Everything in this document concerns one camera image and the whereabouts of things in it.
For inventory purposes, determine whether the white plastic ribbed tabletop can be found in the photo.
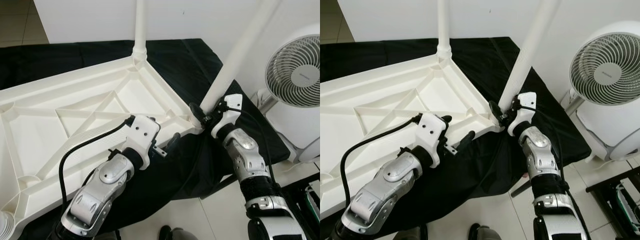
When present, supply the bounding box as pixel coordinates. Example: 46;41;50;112
320;52;503;221
0;52;204;240

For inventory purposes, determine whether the white domed appliance grey band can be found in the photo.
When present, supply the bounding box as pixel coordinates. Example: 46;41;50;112
570;100;640;162
263;100;321;164

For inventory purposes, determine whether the grey robot right foot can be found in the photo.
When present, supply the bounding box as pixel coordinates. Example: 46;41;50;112
159;225;198;240
467;223;503;240

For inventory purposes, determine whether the grey robot foot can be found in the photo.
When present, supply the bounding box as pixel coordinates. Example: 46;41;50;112
395;226;429;240
159;225;198;240
467;223;503;240

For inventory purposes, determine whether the grey robot left foot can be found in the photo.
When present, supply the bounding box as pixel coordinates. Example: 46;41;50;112
395;226;429;240

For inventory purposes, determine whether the black floor stand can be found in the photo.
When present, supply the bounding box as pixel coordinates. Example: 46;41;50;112
586;167;640;240
281;172;321;240

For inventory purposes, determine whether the white green boxy device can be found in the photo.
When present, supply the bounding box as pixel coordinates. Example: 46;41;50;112
302;182;321;223
615;182;640;226

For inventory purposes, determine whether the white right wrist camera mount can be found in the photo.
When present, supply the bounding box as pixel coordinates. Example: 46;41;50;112
211;94;244;140
507;91;538;137

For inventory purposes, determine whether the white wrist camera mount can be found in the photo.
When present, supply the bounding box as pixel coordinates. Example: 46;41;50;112
507;91;538;137
122;115;162;170
211;94;244;140
419;112;448;169

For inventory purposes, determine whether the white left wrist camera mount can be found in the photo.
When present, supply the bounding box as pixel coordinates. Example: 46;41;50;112
122;115;162;170
419;112;448;169

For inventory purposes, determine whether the white pedestal fan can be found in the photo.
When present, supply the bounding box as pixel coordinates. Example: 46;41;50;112
255;22;321;116
562;20;640;116

